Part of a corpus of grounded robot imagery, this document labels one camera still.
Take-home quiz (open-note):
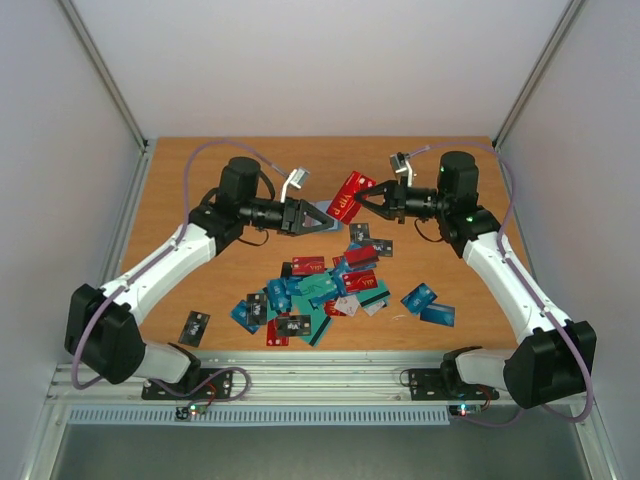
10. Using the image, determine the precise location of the aluminium frame rail front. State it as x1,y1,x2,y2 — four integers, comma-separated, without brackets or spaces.
47,349,596,407

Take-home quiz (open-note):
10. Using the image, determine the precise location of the red gold VIP card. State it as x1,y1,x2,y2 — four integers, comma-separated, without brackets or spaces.
327,171,376,225

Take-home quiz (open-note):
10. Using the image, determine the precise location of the lone black VIP card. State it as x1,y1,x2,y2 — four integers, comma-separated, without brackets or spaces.
178,311,210,347

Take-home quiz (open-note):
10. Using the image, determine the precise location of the black card near right arm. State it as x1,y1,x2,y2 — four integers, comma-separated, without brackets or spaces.
368,239,394,257

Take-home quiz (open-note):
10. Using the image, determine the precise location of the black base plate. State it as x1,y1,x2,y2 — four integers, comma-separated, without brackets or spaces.
402,368,500,401
141,368,234,401

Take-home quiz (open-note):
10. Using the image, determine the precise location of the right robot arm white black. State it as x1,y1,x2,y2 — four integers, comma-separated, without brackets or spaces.
355,149,597,423

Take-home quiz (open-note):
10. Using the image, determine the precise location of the left small circuit board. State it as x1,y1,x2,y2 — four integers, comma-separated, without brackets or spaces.
174,404,208,421

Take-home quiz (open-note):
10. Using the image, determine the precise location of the blue card left pile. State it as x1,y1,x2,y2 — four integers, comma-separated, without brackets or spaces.
266,278,292,313

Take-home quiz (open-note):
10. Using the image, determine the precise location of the red VIP card in pile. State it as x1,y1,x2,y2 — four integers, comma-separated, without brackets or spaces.
291,256,325,276

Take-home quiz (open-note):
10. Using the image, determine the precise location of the teal leather card holder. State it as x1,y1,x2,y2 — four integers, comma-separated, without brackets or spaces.
309,199,346,236

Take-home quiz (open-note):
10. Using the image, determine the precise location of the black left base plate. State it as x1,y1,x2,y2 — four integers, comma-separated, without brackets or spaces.
141,368,234,401

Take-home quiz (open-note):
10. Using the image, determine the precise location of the blue card far right lower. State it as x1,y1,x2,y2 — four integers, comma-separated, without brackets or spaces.
420,302,456,328

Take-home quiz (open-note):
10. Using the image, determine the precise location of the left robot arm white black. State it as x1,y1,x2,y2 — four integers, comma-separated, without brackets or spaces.
64,157,333,398

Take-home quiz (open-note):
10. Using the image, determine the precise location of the blue card far right upper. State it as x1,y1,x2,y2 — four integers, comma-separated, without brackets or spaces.
401,283,437,315

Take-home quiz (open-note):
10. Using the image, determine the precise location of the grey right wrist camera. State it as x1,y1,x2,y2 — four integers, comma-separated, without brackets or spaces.
390,152,415,187

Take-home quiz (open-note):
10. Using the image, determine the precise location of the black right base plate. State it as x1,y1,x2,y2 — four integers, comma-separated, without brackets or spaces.
402,368,500,401

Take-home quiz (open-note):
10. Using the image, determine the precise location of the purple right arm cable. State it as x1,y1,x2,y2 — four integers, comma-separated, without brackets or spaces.
407,141,597,427

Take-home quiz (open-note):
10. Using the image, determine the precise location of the right small circuit board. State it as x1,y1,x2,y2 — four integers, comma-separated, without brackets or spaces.
449,403,484,418

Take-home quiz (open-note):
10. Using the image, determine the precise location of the red card with magnetic stripe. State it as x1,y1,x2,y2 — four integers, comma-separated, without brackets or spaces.
344,245,379,269

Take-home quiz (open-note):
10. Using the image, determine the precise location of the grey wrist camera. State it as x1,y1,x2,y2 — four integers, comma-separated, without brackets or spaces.
280,167,310,203
390,152,415,187

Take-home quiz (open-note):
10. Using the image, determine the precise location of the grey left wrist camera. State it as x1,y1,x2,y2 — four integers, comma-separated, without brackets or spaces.
280,167,310,203

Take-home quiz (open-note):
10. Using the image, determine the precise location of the teal VIP card centre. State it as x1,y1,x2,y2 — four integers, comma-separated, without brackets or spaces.
299,272,339,306

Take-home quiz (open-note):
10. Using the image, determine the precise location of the black card left pile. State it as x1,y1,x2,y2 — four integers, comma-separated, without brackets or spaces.
246,292,268,326

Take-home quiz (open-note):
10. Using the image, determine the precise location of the grey slotted cable duct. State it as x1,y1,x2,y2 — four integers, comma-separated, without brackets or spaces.
67,405,450,427

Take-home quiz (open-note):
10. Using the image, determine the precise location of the black card on red card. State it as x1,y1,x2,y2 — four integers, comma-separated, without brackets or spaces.
275,315,312,337

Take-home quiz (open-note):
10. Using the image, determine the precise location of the teal card with black stripe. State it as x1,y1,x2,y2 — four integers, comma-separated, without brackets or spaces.
308,316,332,347

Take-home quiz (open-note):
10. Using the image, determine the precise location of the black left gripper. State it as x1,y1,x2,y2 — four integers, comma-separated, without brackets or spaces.
241,196,334,236

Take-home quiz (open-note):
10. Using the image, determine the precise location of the small circuit board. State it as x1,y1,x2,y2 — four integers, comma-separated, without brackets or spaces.
174,404,208,421
449,403,484,418

